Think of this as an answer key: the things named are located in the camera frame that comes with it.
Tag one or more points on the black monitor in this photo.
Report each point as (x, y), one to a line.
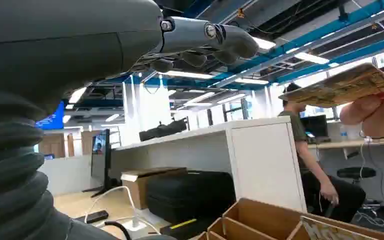
(314, 126)

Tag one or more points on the black round stool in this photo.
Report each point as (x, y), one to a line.
(356, 173)

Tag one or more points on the black case with yellow label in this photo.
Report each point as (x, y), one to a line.
(192, 228)

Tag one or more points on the wooden card sorting box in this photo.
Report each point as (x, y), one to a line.
(261, 222)

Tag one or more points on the clear plastic bottle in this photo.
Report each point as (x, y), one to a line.
(343, 133)

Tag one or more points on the ceiling light panel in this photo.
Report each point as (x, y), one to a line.
(230, 98)
(311, 58)
(188, 75)
(77, 95)
(198, 98)
(251, 81)
(264, 43)

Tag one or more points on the black bag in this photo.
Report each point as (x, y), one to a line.
(162, 130)

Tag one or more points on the large black case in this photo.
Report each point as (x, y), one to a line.
(188, 195)

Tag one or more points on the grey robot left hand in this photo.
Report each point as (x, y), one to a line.
(62, 43)

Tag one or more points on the black phone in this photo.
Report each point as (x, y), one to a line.
(92, 217)

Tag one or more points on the wooden desk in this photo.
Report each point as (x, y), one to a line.
(347, 143)

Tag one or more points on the seated person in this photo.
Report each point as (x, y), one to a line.
(311, 179)

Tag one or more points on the white charger plug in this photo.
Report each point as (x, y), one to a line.
(135, 225)

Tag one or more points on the cardboard box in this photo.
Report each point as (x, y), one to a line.
(139, 188)

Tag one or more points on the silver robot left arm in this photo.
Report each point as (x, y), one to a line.
(10, 172)

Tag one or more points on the blue wall screen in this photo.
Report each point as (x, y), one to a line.
(53, 121)

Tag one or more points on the white cabinet desk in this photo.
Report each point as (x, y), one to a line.
(261, 159)

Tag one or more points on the printed card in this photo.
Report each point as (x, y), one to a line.
(331, 232)
(337, 87)

